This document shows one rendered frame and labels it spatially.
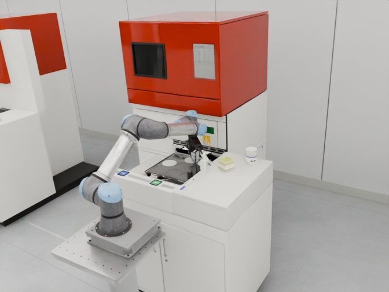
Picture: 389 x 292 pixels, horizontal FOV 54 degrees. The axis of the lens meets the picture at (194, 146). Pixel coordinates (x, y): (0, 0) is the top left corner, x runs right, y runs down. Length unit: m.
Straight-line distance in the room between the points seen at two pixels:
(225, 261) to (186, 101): 1.08
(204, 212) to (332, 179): 2.25
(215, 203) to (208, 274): 0.49
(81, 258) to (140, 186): 0.56
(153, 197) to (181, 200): 0.21
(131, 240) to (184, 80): 1.13
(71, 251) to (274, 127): 2.64
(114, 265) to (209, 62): 1.31
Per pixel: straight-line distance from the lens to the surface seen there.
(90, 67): 5.52
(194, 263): 2.36
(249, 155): 2.41
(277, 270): 3.11
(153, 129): 2.05
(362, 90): 3.76
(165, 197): 2.22
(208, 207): 2.06
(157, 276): 2.66
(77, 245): 2.14
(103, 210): 1.99
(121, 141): 2.10
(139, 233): 2.02
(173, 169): 2.56
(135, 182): 2.33
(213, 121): 2.60
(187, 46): 2.51
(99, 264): 1.98
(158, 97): 2.75
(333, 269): 3.20
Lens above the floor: 2.04
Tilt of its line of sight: 23 degrees down
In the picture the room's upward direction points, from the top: 3 degrees counter-clockwise
